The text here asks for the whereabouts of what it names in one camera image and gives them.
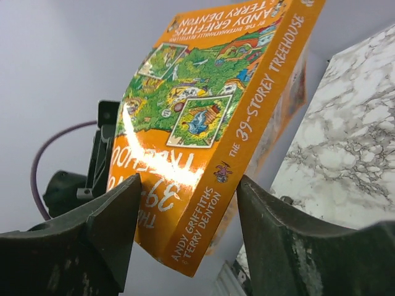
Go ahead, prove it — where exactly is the aluminium extrusion rail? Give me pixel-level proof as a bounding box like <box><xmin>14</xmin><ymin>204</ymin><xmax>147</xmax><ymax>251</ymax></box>
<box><xmin>211</xmin><ymin>261</ymin><xmax>252</xmax><ymax>296</ymax></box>

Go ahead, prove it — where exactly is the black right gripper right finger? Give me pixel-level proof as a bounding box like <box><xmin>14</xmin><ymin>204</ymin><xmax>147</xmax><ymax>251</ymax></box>
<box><xmin>236</xmin><ymin>176</ymin><xmax>394</xmax><ymax>295</ymax></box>

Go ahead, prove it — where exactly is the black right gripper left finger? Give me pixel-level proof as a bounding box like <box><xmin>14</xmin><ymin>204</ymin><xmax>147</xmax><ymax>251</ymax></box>
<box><xmin>1</xmin><ymin>174</ymin><xmax>141</xmax><ymax>295</ymax></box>

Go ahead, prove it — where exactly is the orange treehouse paperback book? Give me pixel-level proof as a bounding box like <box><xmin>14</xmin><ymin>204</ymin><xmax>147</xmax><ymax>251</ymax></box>
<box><xmin>107</xmin><ymin>1</ymin><xmax>325</xmax><ymax>277</ymax></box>

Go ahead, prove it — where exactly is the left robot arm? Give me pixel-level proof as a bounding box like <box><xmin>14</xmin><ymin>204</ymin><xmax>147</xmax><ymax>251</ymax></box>
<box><xmin>30</xmin><ymin>101</ymin><xmax>120</xmax><ymax>220</ymax></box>

